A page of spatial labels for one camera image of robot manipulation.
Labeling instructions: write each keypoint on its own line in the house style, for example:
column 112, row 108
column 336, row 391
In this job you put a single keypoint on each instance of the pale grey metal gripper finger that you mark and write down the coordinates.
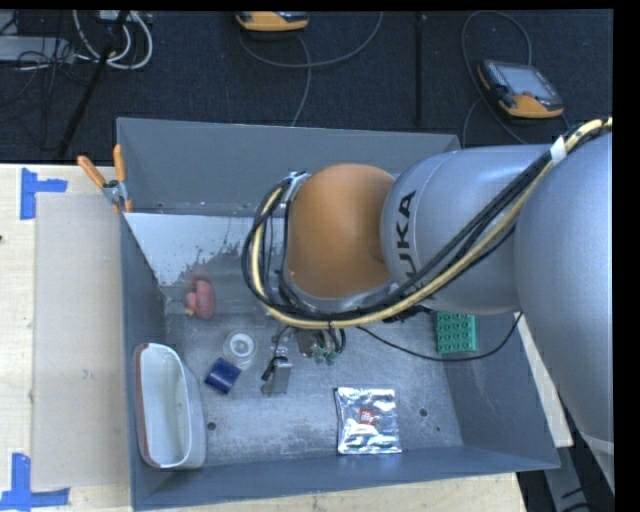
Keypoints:
column 280, row 377
column 281, row 347

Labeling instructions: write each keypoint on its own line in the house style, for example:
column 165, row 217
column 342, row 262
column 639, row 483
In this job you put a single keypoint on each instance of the clear glass jar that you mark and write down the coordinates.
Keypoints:
column 240, row 346

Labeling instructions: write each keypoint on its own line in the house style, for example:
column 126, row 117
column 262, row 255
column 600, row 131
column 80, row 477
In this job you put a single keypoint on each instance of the grey metal bin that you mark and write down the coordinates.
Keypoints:
column 300, row 425

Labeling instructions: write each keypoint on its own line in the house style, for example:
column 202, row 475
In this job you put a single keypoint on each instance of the small blue cylinder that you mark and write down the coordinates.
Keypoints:
column 222, row 376

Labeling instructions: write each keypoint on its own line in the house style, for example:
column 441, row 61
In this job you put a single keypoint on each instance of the red and pink toy fruit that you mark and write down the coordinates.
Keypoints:
column 201, row 300

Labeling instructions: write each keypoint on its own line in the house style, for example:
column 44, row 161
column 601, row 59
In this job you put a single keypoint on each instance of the silver foil packet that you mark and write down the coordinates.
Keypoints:
column 367, row 421

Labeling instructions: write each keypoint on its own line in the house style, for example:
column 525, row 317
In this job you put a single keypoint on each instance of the white tub with red-brown rim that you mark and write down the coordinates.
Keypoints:
column 165, row 405

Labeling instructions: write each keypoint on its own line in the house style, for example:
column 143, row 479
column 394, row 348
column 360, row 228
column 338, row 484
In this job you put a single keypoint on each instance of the green studded building block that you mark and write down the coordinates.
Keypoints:
column 456, row 333

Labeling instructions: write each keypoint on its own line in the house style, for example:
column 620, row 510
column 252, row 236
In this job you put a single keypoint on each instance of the pale brown cardboard board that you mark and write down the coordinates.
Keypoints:
column 75, row 325

